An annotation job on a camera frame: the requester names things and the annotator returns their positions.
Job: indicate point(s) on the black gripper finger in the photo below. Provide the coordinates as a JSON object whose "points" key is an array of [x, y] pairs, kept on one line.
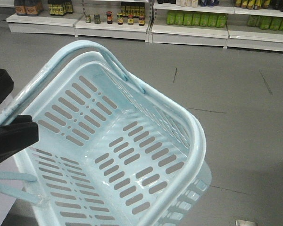
{"points": [[21, 133]]}

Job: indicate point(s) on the light blue plastic basket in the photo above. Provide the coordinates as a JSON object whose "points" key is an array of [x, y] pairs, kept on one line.
{"points": [[112, 150]]}

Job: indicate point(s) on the metal floor outlet plate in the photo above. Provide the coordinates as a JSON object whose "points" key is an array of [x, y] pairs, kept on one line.
{"points": [[240, 222]]}

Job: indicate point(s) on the white store shelving unit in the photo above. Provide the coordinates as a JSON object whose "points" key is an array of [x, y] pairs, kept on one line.
{"points": [[88, 19]]}

